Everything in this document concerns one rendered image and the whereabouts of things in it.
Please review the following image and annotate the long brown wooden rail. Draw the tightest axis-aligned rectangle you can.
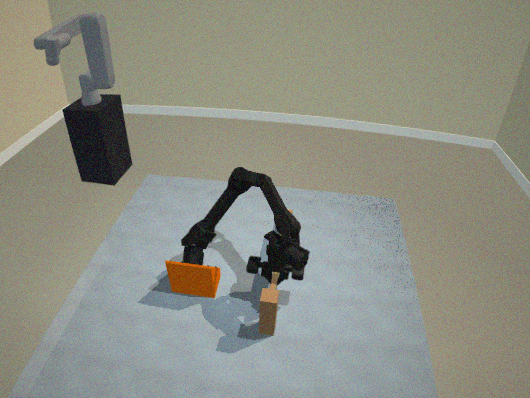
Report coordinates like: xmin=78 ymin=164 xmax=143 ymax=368
xmin=270 ymin=272 xmax=279 ymax=290

